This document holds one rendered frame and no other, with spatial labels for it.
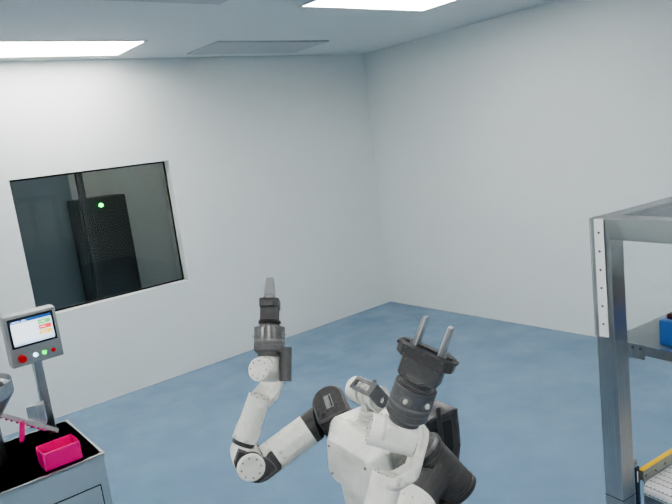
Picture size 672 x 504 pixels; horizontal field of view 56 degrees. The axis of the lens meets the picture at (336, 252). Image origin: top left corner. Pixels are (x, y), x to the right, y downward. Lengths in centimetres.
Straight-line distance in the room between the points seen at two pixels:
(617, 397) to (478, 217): 467
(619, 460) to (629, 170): 381
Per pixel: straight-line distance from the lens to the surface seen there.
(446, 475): 154
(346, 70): 733
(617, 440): 209
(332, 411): 182
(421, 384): 129
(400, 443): 134
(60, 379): 591
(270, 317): 181
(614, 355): 199
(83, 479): 316
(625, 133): 565
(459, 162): 661
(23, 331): 331
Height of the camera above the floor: 200
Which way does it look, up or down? 10 degrees down
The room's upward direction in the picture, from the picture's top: 7 degrees counter-clockwise
